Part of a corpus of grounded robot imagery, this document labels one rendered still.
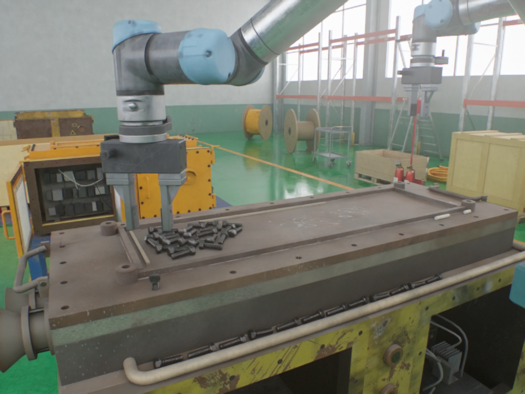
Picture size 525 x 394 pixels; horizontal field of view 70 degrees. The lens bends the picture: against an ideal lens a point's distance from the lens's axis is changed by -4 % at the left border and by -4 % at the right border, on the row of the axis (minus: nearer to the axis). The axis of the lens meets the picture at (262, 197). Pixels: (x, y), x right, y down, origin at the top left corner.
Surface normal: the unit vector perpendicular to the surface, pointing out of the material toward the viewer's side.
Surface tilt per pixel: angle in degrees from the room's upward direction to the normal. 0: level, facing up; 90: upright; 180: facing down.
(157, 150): 90
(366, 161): 90
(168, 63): 108
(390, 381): 90
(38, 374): 0
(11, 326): 45
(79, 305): 0
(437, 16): 90
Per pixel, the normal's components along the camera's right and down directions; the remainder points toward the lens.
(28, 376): 0.00, -0.97
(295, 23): 0.06, 0.79
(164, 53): -0.44, 0.13
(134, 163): -0.05, 0.25
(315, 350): 0.46, 0.23
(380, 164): -0.89, 0.12
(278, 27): -0.22, 0.54
